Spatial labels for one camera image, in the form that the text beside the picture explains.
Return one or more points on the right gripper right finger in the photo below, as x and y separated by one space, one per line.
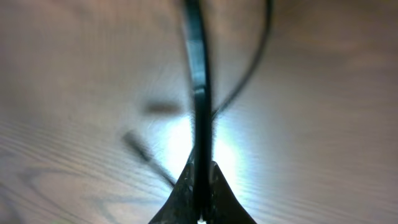
220 205

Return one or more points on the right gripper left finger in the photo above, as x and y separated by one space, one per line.
179 207

